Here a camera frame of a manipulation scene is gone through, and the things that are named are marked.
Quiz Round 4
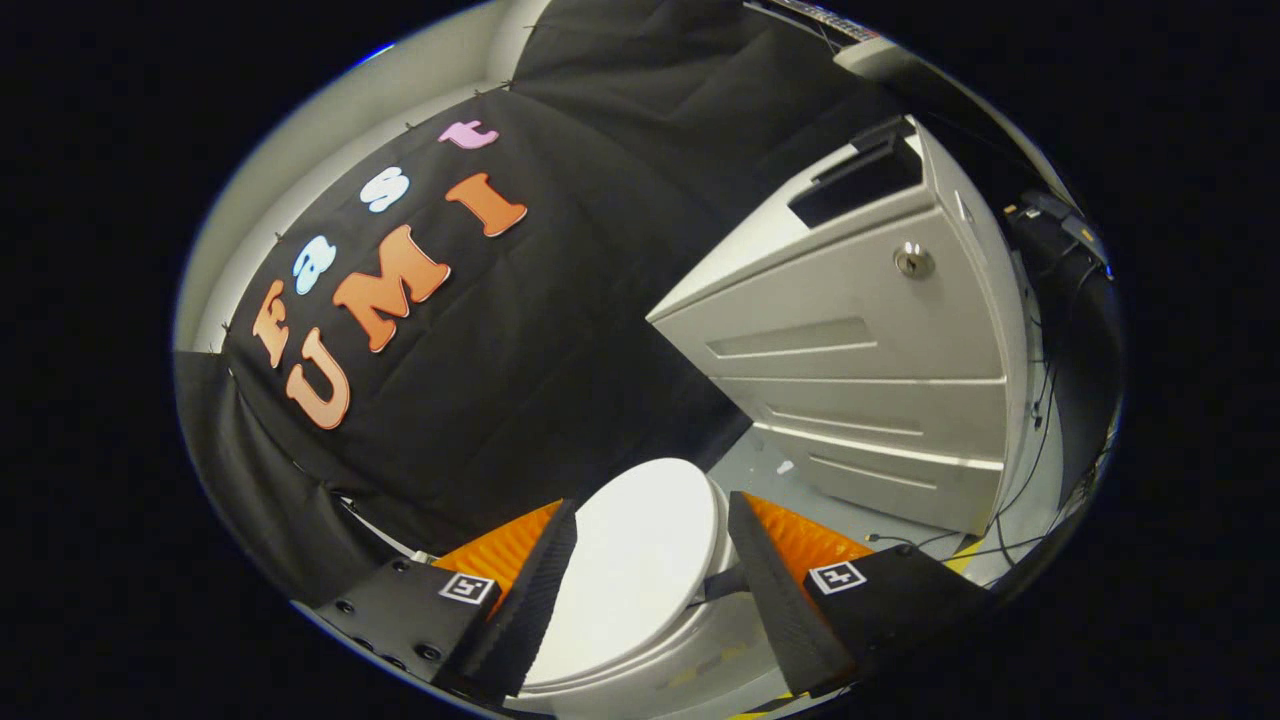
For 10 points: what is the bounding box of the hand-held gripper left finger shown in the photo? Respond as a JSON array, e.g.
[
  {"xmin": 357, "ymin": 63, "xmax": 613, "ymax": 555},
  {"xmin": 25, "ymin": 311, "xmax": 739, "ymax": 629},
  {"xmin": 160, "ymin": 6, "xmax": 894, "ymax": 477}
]
[{"xmin": 312, "ymin": 498, "xmax": 579, "ymax": 701}]

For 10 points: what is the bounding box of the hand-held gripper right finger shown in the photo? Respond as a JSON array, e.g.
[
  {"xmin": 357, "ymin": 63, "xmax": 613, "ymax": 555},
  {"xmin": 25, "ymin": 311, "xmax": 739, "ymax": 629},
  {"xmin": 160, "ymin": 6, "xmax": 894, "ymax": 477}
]
[{"xmin": 728, "ymin": 491, "xmax": 993, "ymax": 698}]

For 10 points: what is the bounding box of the white toilet lid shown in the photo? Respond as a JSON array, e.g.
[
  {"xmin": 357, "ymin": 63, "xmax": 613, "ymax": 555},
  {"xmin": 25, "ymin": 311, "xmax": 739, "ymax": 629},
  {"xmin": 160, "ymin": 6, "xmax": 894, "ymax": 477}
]
[{"xmin": 520, "ymin": 458, "xmax": 751, "ymax": 689}]

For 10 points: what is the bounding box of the white toilet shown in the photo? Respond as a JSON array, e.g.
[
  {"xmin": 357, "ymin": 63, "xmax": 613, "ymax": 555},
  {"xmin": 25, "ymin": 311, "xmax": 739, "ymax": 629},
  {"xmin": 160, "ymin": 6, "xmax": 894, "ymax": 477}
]
[{"xmin": 505, "ymin": 478, "xmax": 793, "ymax": 717}]

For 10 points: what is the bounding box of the black backdrop cloth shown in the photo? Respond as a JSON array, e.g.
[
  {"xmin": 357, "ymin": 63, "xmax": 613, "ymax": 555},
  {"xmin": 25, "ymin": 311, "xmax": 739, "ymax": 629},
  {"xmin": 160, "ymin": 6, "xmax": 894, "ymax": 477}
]
[{"xmin": 175, "ymin": 0, "xmax": 906, "ymax": 606}]

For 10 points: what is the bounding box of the white drawer cabinet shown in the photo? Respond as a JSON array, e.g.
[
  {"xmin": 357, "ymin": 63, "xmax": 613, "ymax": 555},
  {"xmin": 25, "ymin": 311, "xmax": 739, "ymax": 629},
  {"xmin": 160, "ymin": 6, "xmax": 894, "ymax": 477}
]
[{"xmin": 647, "ymin": 115, "xmax": 1033, "ymax": 537}]

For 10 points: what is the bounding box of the black device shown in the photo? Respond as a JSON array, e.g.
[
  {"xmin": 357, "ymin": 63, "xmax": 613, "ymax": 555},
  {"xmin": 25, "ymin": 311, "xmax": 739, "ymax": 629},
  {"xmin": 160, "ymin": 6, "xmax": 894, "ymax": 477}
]
[{"xmin": 1003, "ymin": 188, "xmax": 1113, "ymax": 293}]

